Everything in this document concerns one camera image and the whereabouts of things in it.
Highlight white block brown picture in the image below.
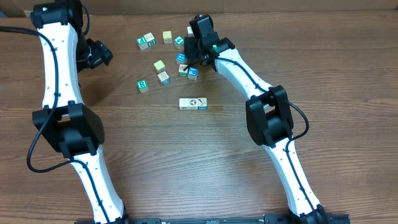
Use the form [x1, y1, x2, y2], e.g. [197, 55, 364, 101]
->
[188, 98, 198, 110]

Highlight white feather block blue X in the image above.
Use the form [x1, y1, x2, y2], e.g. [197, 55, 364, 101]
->
[198, 98, 208, 110]

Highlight blue top letter block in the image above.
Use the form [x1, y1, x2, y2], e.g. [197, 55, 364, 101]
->
[178, 98, 189, 110]

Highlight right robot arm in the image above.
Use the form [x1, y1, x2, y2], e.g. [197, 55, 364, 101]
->
[185, 14, 329, 223]

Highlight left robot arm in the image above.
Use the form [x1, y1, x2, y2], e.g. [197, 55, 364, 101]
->
[30, 1, 130, 223]

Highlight white block back right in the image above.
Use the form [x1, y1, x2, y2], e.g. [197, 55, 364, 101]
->
[187, 26, 194, 37]

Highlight green triangle block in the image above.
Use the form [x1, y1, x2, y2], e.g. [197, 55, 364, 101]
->
[174, 35, 184, 50]

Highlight blue top block centre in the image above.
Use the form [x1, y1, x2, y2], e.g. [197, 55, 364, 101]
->
[176, 52, 187, 65]

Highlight yellow top block back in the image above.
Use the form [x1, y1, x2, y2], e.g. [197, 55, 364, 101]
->
[162, 30, 173, 44]

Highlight yellow block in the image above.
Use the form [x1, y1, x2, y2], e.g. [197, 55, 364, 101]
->
[154, 60, 165, 73]
[162, 30, 173, 44]

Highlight white block red picture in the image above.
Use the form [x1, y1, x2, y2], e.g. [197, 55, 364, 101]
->
[178, 64, 188, 77]

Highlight blue P block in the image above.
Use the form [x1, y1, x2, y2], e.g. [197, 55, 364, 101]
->
[187, 67, 198, 80]

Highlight yellow top block front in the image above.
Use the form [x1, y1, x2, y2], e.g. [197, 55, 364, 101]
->
[154, 60, 165, 73]

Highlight white block green side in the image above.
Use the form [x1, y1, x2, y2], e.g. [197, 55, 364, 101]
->
[144, 32, 156, 47]

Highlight white block blue side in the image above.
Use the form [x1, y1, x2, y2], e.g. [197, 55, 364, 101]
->
[157, 71, 170, 85]

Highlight green letter block far left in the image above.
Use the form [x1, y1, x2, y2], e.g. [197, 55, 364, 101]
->
[136, 36, 149, 50]

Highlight green R block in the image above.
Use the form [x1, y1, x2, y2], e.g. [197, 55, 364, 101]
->
[137, 80, 149, 93]

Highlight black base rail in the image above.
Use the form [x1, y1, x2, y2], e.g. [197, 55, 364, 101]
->
[75, 213, 351, 224]

